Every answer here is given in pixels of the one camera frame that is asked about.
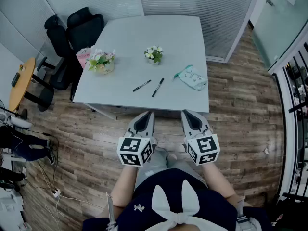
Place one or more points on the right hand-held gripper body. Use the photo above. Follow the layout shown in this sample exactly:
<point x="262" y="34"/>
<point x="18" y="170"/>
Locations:
<point x="204" y="148"/>

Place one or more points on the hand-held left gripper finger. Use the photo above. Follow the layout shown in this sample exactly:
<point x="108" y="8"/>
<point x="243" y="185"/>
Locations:
<point x="138" y="126"/>
<point x="151" y="126"/>

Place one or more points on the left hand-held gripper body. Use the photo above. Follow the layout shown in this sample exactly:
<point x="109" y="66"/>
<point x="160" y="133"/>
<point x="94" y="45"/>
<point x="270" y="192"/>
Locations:
<point x="131" y="150"/>

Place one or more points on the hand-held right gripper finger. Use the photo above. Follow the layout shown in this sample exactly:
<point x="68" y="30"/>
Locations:
<point x="199" y="124"/>
<point x="186" y="126"/>

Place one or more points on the black pen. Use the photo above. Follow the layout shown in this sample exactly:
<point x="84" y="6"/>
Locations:
<point x="158" y="87"/>
<point x="142" y="85"/>

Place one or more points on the light green pencil pouch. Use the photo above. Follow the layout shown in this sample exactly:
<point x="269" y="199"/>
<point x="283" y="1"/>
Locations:
<point x="192" y="77"/>

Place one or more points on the person's left forearm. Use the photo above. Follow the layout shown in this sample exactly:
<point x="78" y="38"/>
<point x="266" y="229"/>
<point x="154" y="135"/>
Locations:
<point x="125" y="184"/>

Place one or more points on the person's right forearm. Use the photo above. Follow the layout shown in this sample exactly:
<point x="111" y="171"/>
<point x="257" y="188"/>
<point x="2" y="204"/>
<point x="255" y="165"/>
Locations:
<point x="219" y="179"/>

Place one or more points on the person's grey shorts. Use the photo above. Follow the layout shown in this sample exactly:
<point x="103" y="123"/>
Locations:
<point x="156" y="162"/>

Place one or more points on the person's navy top white bow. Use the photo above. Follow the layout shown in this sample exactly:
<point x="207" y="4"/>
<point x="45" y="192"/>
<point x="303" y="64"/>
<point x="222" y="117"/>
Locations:
<point x="168" y="184"/>

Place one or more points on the white paper scrap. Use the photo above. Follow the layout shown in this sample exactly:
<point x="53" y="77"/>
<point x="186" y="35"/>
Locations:
<point x="266" y="151"/>

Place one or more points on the white flowers in white pot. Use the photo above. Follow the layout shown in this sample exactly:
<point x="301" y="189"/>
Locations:
<point x="154" y="54"/>

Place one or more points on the pink flowers in cream pot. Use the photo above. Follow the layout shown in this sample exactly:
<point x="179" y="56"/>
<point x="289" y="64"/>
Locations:
<point x="102" y="61"/>

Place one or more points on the white power strip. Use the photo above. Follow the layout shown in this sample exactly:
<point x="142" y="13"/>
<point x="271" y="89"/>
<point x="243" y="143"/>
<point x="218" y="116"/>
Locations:
<point x="56" y="193"/>

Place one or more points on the pink paper bag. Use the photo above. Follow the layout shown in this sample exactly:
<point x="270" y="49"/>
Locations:
<point x="83" y="56"/>

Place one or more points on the black metal railing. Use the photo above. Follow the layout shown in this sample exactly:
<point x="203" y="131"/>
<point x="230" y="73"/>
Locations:
<point x="294" y="108"/>

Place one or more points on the black mesh office chair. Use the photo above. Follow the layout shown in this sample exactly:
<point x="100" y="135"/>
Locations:
<point x="84" y="28"/>

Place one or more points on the black high-back office chair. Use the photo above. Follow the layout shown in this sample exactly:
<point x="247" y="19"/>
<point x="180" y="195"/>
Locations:
<point x="56" y="37"/>

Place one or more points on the round wooden side table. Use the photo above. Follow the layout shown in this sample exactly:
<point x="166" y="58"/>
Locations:
<point x="22" y="85"/>

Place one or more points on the frosted glass door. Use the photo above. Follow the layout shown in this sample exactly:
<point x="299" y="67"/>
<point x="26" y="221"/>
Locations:
<point x="276" y="28"/>

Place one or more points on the small black device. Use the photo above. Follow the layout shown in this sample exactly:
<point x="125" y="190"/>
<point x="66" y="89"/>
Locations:
<point x="16" y="79"/>

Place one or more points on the white storage unit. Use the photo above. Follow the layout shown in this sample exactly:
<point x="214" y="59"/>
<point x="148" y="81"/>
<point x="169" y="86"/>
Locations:
<point x="12" y="210"/>

